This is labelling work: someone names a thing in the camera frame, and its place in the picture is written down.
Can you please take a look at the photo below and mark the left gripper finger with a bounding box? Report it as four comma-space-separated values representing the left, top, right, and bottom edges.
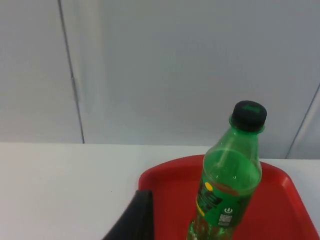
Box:
101, 189, 155, 240

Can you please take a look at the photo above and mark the green plastic bottle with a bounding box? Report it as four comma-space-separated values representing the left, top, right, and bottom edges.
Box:
186, 100, 268, 240

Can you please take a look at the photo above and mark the red tray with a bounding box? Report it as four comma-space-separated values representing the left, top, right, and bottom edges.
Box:
137, 154, 320, 240

